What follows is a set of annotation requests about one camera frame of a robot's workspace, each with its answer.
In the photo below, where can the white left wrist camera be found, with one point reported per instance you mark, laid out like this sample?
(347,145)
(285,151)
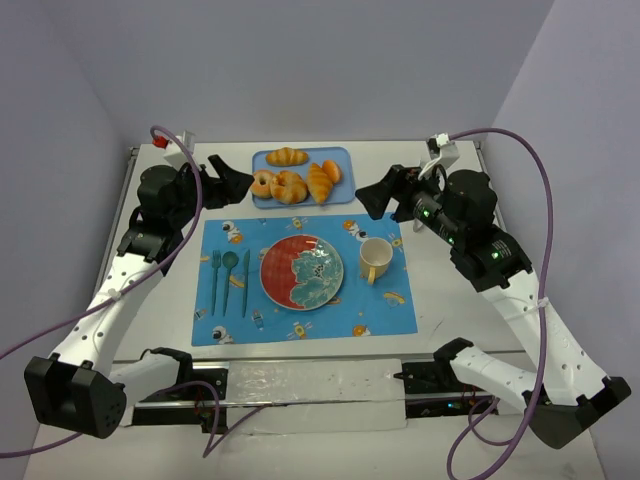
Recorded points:
(173,155)

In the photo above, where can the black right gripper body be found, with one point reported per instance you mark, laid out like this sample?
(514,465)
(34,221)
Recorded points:
(398,193)

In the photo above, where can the red and teal plate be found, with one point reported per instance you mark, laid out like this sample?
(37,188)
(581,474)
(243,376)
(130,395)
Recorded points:
(301,272)

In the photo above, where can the cream yellow mug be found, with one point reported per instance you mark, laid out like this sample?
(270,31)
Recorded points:
(375,257)

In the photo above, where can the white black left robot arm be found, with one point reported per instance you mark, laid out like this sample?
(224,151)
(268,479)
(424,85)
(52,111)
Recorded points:
(75,387)

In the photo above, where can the long striped croissant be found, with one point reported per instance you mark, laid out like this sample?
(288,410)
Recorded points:
(319,184)

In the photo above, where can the light blue serving tray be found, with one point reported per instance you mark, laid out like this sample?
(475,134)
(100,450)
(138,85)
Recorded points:
(342,193)

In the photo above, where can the small orange bread roll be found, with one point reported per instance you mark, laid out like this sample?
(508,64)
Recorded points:
(333,171)

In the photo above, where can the teal plastic knife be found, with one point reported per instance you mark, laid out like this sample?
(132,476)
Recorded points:
(246,265)

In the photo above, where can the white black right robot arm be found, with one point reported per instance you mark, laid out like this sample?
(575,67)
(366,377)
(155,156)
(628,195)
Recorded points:
(575,391)

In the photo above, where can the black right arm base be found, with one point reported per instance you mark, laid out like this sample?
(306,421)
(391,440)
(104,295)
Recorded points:
(432,390)

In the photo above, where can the curled golden croissant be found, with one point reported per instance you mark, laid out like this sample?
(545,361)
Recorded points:
(288,188)

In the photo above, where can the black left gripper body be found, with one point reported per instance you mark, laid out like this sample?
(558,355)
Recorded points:
(213,187)

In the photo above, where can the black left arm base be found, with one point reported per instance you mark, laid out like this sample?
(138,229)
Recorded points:
(165,372)

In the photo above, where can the metal front rail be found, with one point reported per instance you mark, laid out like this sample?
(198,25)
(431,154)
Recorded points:
(307,382)

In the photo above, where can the glazed ring donut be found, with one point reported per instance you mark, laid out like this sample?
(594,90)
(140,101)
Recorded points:
(261,186)

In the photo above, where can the golden croissant at tray back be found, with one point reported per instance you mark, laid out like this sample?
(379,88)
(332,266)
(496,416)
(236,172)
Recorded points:
(286,156)

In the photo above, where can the teal plastic spoon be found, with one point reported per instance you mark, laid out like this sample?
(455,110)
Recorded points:
(229,261)

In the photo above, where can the teal plastic fork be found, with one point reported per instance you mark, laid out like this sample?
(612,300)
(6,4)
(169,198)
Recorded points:
(216,264)

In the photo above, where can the blue space print placemat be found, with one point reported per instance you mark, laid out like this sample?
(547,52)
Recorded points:
(357,310)

